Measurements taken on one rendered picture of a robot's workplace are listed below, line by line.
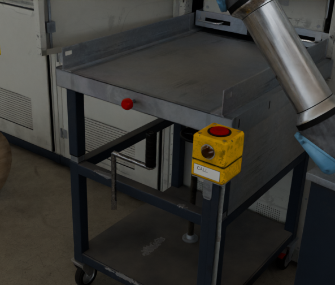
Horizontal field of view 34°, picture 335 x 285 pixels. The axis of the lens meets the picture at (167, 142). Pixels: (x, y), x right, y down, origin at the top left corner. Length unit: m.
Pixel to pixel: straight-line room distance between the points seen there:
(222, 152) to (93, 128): 1.61
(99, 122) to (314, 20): 1.15
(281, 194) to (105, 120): 0.90
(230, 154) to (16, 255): 1.36
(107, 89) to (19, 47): 1.38
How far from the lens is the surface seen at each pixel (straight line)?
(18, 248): 2.34
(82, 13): 1.93
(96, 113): 2.60
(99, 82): 1.58
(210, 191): 1.18
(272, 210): 2.23
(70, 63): 1.69
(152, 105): 1.47
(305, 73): 1.18
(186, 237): 2.04
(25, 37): 2.84
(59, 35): 1.90
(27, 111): 2.99
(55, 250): 2.30
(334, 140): 1.17
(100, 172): 1.74
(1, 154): 2.60
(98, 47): 1.77
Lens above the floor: 1.36
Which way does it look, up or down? 25 degrees down
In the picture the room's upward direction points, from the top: 2 degrees clockwise
